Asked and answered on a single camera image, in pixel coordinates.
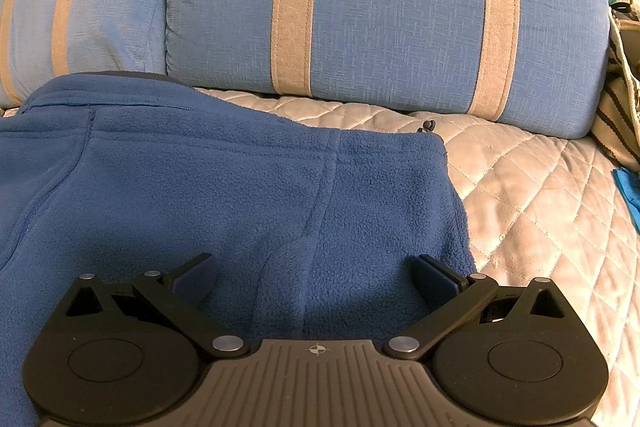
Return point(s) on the grey quilted bedspread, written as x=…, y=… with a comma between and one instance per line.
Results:
x=540, y=207

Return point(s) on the blue fleece garment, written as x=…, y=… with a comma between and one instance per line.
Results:
x=200, y=187

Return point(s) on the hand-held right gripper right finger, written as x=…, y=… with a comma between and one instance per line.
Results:
x=432, y=282

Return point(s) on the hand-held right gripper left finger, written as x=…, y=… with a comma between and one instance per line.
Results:
x=197, y=279

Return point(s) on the blue grey-striped pillow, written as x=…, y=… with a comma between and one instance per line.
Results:
x=390, y=7
x=110, y=17

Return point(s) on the cyan cloth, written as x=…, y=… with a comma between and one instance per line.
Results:
x=630, y=194

